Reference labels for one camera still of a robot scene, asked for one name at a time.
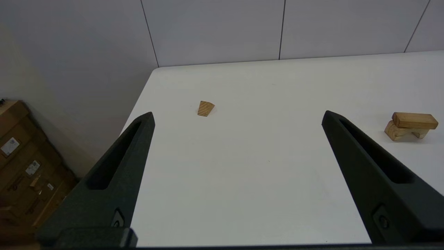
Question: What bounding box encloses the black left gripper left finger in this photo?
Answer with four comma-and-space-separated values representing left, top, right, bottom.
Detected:
35, 111, 155, 248

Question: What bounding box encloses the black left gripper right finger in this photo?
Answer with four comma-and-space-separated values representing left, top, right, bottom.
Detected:
322, 110, 444, 243

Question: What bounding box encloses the arched wooden block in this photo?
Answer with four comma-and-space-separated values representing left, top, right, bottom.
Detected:
384, 120, 430, 141

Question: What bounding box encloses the rectangular wooden block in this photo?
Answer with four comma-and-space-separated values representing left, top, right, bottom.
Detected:
392, 112, 438, 130

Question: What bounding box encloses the triangular wooden block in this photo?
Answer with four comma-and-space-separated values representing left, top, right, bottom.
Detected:
198, 101, 215, 117

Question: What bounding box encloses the brown cardboard box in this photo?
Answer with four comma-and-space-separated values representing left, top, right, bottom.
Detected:
0, 100, 49, 167
0, 139, 66, 195
0, 167, 79, 230

